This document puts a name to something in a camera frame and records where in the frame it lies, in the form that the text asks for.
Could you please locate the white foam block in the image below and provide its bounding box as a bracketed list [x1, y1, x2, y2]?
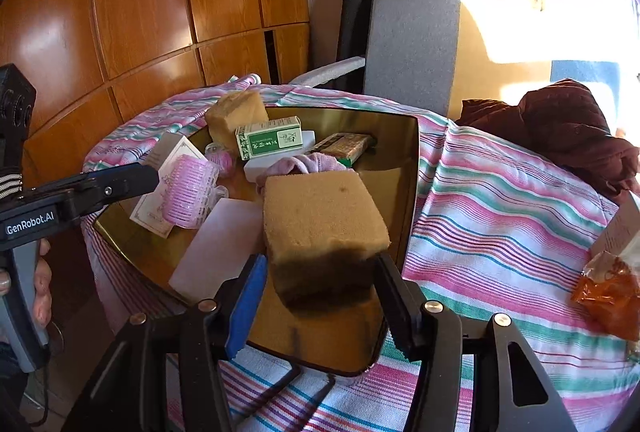
[168, 197, 267, 305]

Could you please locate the person's left hand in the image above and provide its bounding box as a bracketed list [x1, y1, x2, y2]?
[29, 238, 54, 328]

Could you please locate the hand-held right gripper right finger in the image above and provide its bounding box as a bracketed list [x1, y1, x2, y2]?
[375, 253, 578, 432]

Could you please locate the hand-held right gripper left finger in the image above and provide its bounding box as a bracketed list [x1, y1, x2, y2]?
[62, 253, 268, 432]

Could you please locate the wooden wardrobe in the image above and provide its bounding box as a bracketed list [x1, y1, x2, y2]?
[0, 0, 313, 193]

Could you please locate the clear plastic hair roller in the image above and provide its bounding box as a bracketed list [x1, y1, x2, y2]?
[204, 143, 237, 177]

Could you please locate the small white box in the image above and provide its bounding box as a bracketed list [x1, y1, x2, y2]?
[129, 132, 201, 240]

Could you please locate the green cracker packet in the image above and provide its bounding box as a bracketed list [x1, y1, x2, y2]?
[310, 132, 377, 166]

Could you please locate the golden tray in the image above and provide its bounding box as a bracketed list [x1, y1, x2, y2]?
[91, 106, 421, 378]

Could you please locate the black rolled mat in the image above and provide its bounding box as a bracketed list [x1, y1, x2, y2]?
[336, 0, 381, 62]

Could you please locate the yellow-brown sponge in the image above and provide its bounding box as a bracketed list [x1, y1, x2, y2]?
[262, 173, 392, 310]
[204, 90, 271, 153]

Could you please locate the striped cloth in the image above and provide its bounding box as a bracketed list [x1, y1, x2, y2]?
[82, 72, 640, 432]

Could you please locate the white foam strip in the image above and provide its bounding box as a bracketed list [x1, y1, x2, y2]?
[287, 56, 367, 88]

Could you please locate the pink hair roller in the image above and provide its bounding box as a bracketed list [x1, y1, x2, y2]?
[159, 156, 223, 229]

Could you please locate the orange plastic bag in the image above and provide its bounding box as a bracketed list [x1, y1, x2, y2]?
[570, 251, 640, 343]

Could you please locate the blue panel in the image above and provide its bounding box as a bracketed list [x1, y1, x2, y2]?
[550, 59, 633, 88]

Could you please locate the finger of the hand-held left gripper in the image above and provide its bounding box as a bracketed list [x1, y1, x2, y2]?
[75, 162, 161, 219]

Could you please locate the green and white box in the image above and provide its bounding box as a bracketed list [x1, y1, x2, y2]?
[235, 116, 303, 161]

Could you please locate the maroon quilted jacket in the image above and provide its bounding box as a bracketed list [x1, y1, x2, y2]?
[457, 79, 640, 205]

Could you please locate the pink knit cloth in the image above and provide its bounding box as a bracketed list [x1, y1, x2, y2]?
[255, 152, 348, 197]

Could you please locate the grey foam panel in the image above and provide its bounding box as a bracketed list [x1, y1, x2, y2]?
[362, 0, 462, 119]

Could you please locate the white soap bar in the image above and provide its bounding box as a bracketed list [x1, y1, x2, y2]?
[243, 130, 317, 183]

